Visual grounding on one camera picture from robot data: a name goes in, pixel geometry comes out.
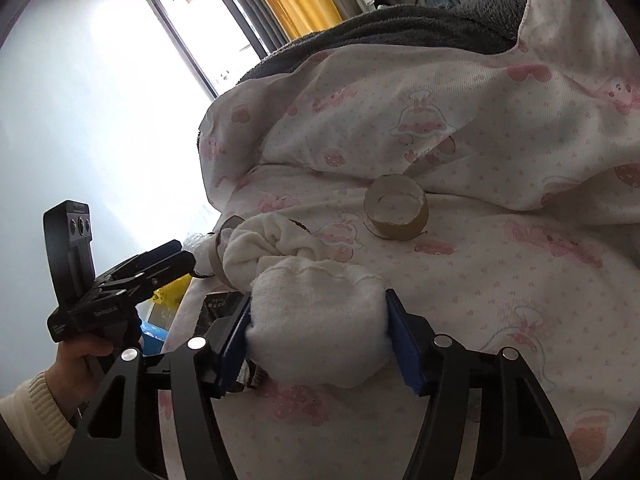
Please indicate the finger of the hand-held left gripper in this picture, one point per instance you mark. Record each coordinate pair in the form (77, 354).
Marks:
(170, 266)
(160, 251)

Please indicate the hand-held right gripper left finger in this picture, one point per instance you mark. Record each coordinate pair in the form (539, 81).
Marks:
(235, 350)

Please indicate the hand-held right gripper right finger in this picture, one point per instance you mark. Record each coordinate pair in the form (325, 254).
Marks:
(402, 345)

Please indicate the white sock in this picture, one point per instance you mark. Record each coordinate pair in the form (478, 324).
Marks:
(320, 320)
(270, 245)

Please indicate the person's left forearm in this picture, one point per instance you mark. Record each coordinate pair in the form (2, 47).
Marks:
(35, 405)

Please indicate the person's left hand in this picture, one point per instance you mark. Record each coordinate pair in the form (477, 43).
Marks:
(75, 367)

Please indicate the yellow plastic bag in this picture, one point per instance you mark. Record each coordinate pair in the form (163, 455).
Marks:
(172, 292)

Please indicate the clear plastic wrapper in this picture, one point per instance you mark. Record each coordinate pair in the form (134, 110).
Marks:
(200, 252)

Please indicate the black printed packet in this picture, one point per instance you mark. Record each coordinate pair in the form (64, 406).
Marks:
(220, 310)

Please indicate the blue cardboard box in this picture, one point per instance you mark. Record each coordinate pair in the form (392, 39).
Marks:
(152, 332)

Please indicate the white crumpled sock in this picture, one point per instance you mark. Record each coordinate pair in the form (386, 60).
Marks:
(270, 245)

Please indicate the short cardboard tape roll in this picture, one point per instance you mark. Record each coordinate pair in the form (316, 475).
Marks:
(395, 227)

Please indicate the pink printed blanket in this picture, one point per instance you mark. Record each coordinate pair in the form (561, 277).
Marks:
(475, 135)

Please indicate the window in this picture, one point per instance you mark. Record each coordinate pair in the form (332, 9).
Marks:
(200, 25)

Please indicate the grey curtain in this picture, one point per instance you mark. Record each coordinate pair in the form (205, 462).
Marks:
(250, 5)

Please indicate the grey fleece blanket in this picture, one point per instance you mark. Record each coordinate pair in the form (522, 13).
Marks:
(400, 30)

